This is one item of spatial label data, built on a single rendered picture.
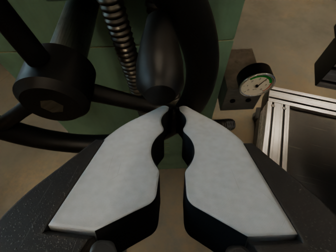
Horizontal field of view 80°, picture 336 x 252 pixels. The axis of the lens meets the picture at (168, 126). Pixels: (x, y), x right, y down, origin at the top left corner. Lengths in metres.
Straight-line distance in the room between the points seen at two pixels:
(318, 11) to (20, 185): 2.26
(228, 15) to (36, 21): 0.30
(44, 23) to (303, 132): 0.91
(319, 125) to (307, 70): 0.60
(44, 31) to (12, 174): 0.95
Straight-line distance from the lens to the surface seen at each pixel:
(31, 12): 0.40
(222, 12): 0.37
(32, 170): 1.22
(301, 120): 1.01
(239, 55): 0.52
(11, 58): 0.49
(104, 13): 0.23
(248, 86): 0.40
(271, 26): 1.81
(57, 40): 0.23
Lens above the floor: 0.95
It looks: 60 degrees down
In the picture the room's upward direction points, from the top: 4 degrees counter-clockwise
